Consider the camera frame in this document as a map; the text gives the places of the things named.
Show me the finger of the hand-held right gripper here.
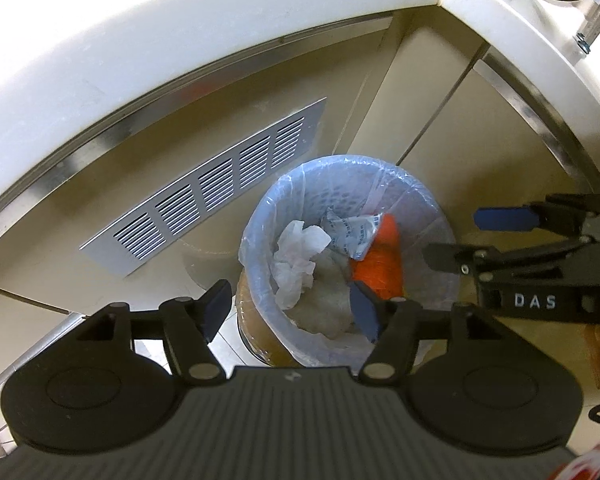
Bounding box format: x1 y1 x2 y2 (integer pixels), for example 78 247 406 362
425 235 598 281
472 192 600 236

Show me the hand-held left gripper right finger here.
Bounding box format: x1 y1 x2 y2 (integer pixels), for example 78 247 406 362
350 281 516 386

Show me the red white printed clothing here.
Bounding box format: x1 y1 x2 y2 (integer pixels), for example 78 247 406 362
550 440 600 480

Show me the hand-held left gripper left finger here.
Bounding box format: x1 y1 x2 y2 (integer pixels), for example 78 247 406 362
72 280 232 386

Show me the brown round stand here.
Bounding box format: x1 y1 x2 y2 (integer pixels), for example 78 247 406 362
236 280 301 367

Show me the white tissue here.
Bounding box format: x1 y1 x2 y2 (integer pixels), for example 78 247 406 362
272 220 333 311

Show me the orange mesh bag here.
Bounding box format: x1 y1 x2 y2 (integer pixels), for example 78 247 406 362
350 214 406 301

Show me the blue white plastic packet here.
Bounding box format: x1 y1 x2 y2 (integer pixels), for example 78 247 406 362
322 210 383 262

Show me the wide beige cabinet door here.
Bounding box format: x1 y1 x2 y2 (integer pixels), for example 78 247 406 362
405 55 600 261

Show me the silver vent grille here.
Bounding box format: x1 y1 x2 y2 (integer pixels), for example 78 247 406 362
80 97 328 278

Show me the blue plastic wastebasket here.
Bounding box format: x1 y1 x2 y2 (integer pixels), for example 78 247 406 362
237 155 458 368

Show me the narrow beige cabinet door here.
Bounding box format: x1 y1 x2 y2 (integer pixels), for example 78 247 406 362
347 25 487 167

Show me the beige cabinet panel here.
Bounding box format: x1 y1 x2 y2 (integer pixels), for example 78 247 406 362
0 12 396 321

